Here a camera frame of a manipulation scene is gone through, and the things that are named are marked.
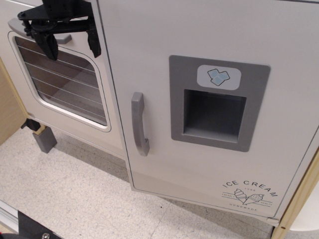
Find grey cabinet leg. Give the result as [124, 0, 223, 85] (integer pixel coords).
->
[33, 127, 57, 153]

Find light wooden right frame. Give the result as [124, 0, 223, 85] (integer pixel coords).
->
[271, 149, 319, 239]

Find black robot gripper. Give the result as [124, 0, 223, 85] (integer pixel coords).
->
[17, 0, 101, 61]

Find white toy fridge door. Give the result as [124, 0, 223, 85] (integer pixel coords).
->
[99, 0, 319, 224]

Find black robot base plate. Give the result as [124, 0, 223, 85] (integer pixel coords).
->
[0, 211, 62, 239]

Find light wooden left panel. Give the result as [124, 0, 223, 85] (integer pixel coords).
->
[0, 60, 27, 144]

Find grey ice dispenser panel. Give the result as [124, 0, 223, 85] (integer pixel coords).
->
[169, 55, 271, 152]

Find grey oven door handle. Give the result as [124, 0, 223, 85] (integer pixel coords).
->
[8, 18, 72, 44]

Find white toy oven door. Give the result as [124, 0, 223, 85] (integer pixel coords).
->
[0, 16, 125, 158]

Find grey fridge door handle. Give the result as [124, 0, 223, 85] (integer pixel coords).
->
[131, 92, 150, 156]

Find white toy kitchen cabinet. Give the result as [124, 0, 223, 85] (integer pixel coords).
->
[0, 0, 319, 227]

